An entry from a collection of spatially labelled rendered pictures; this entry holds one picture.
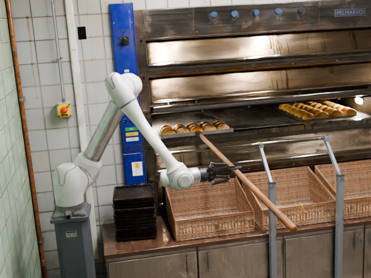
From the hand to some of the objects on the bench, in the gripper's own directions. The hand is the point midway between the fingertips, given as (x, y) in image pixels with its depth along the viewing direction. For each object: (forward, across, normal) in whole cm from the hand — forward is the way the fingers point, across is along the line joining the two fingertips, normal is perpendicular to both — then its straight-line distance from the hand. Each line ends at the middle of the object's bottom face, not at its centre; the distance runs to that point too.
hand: (235, 171), depth 267 cm
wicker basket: (0, +61, -75) cm, 97 cm away
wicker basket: (+60, +61, -74) cm, 113 cm away
